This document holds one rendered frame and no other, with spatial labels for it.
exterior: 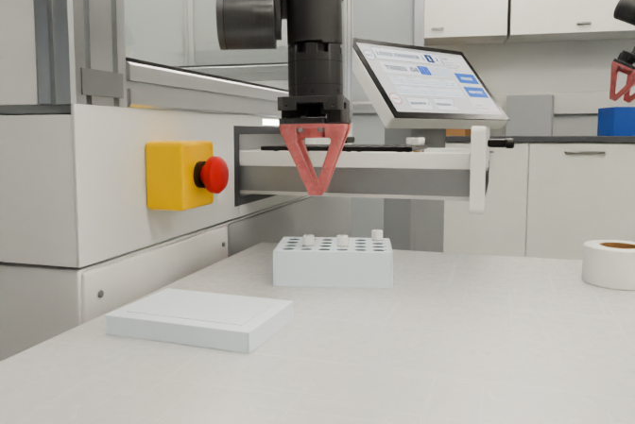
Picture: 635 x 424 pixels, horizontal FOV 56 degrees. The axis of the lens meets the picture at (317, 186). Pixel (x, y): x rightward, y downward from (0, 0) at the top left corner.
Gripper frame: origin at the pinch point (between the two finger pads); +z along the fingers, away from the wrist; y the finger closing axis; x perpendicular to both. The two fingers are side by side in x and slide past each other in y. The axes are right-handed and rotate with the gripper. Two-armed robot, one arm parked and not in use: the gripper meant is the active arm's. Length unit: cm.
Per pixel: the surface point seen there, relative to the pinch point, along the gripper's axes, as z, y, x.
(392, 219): 22, -126, 9
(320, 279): 9.6, 2.2, 0.4
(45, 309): 10.1, 12.3, -23.8
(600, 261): 8.2, -1.4, 29.2
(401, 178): 0.5, -16.2, 9.1
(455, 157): -2.3, -15.2, 16.1
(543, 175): 21, -305, 100
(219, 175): -1.4, 1.7, -10.1
